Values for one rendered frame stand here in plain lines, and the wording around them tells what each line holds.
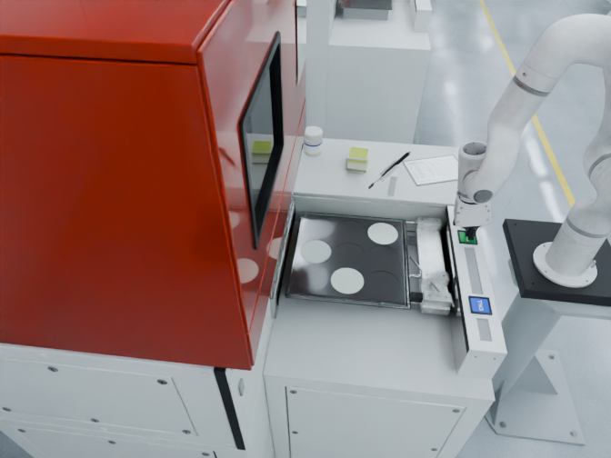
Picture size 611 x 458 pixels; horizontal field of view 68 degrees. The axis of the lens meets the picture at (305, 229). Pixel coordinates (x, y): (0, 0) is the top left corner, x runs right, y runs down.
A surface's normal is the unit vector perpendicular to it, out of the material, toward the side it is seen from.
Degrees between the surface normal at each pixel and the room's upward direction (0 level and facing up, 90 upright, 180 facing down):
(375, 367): 0
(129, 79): 90
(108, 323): 90
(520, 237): 1
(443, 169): 0
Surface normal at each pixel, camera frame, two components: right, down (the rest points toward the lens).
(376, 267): 0.00, -0.71
